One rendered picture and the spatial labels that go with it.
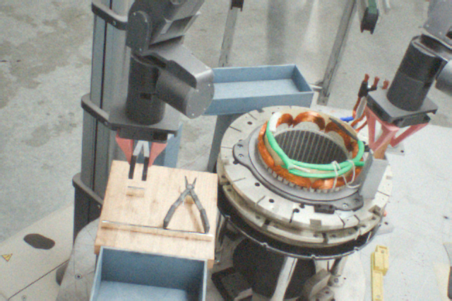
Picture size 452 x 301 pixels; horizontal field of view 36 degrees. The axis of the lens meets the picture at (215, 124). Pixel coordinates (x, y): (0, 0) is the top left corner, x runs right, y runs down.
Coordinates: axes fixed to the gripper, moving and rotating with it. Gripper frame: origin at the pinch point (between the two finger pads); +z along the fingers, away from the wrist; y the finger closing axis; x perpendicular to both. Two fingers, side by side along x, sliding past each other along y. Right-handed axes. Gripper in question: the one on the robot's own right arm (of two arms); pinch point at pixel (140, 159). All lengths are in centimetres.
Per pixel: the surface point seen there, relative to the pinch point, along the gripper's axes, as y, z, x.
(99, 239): -4.9, 12.0, -6.4
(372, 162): 38.3, 0.8, 7.1
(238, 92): 18.2, 15.3, 43.2
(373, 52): 109, 115, 240
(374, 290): 51, 40, 13
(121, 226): -1.8, 11.1, -4.0
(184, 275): 9.2, 16.3, -8.1
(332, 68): 74, 90, 178
